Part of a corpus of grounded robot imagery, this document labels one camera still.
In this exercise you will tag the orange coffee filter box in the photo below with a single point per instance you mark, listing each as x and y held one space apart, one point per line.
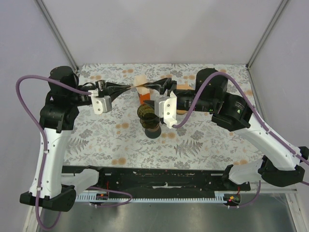
143 92

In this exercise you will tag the red capped dark bottle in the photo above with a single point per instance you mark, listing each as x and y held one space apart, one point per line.
153 133

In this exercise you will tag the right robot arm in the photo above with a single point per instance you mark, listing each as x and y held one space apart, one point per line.
280 164

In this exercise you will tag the green glass coffee dripper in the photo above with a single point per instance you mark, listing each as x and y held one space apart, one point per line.
147 116

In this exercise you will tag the white cable duct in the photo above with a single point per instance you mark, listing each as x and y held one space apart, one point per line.
96 196

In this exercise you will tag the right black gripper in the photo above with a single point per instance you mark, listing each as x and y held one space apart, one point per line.
162 84

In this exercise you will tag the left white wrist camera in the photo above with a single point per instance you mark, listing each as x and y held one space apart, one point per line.
100 105

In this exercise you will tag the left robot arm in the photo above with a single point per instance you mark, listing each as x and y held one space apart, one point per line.
56 122

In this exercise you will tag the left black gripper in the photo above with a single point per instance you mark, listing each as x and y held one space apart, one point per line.
112 89

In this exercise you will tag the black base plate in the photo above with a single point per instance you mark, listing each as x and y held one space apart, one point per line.
165 182

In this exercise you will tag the floral tablecloth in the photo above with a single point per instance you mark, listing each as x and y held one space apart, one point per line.
117 138

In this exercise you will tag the aluminium frame rail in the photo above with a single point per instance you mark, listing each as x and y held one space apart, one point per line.
57 34

